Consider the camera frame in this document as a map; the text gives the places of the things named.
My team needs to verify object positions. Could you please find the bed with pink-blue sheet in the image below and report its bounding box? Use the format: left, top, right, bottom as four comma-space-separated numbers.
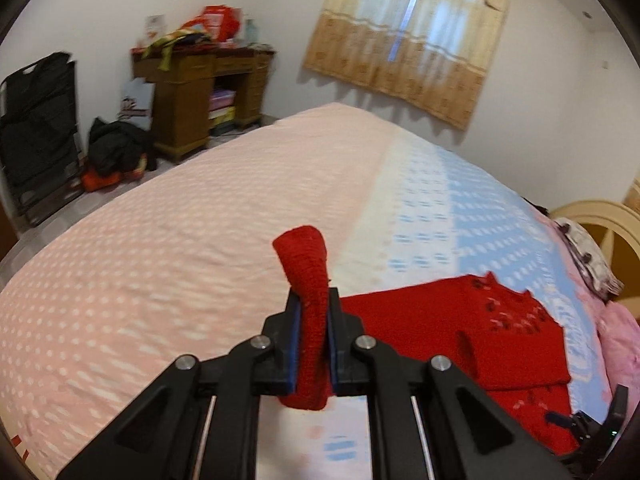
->
0, 102, 615, 480

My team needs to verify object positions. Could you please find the white printed card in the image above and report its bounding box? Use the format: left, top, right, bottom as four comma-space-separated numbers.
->
144, 14, 169, 47

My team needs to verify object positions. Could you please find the yellow box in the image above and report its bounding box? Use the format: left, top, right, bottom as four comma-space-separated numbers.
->
208, 106, 237, 134

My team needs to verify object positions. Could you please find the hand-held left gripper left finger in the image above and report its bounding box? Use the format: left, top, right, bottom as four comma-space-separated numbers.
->
55, 291, 301, 480

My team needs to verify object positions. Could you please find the green and yellow cloth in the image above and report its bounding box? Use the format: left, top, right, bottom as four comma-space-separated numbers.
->
141, 30, 214, 74

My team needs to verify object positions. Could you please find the beige patterned curtain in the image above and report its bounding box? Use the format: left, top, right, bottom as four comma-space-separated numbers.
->
302, 0, 514, 131

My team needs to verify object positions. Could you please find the white paper bag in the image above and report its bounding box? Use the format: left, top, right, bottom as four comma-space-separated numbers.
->
120, 80, 156, 132

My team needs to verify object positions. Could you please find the red knit sweater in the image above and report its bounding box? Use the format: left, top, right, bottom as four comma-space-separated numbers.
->
272, 226, 581, 457

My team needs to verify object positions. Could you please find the cream wooden headboard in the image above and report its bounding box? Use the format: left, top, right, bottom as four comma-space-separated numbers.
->
550, 175, 640, 306

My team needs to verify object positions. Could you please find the pink quilt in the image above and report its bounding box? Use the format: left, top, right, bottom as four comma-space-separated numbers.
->
597, 302, 640, 397

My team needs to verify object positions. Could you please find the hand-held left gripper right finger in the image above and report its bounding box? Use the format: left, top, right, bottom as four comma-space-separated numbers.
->
327, 287, 576, 480

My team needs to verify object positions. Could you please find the black jacket pile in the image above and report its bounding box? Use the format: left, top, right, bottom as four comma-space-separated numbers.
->
87, 117, 159, 177

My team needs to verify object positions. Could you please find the brown wooden desk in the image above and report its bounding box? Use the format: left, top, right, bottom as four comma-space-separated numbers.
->
131, 46, 276, 163

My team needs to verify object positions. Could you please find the floral pillow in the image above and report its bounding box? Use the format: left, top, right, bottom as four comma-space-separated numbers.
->
552, 217, 625, 301

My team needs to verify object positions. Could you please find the orange cloth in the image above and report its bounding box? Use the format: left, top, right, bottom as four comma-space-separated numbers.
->
81, 170, 124, 192

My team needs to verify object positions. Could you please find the red gift bag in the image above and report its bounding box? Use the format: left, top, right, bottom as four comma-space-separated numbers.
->
199, 5, 244, 44

